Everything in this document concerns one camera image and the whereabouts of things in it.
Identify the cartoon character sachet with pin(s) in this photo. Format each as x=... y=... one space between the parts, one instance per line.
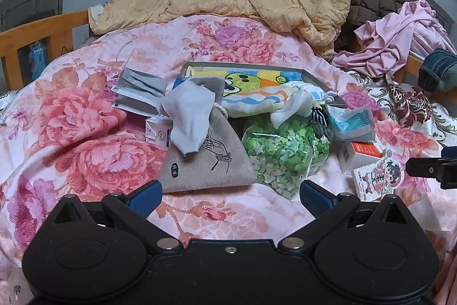
x=375 y=181

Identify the pink garment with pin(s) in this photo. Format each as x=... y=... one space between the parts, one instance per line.
x=386 y=43

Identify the bag of green stars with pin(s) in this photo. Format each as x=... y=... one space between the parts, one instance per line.
x=283 y=157

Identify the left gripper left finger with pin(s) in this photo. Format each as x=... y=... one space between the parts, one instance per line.
x=130 y=212

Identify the white orange small box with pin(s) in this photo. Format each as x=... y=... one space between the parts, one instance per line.
x=352 y=155

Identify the blue denim jeans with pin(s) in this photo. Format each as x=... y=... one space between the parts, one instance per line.
x=438 y=71

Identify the white blue medicine box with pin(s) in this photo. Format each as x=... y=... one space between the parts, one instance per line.
x=158 y=131

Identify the cartoon lined tray box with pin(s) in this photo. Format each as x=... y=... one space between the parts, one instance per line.
x=241 y=77

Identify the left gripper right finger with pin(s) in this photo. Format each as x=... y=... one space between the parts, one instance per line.
x=329 y=211

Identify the grey door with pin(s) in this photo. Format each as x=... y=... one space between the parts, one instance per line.
x=19 y=12

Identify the beige printed drawstring pouch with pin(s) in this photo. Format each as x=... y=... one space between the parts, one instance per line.
x=221 y=161

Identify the grey face mask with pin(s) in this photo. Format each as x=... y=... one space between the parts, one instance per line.
x=139 y=93

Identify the striped colourful cloth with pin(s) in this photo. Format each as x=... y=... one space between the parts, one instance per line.
x=280 y=102

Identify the white gold ornate sheet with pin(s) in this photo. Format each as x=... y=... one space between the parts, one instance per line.
x=417 y=118

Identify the light grey sock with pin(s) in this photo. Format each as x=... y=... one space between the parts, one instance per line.
x=189 y=106

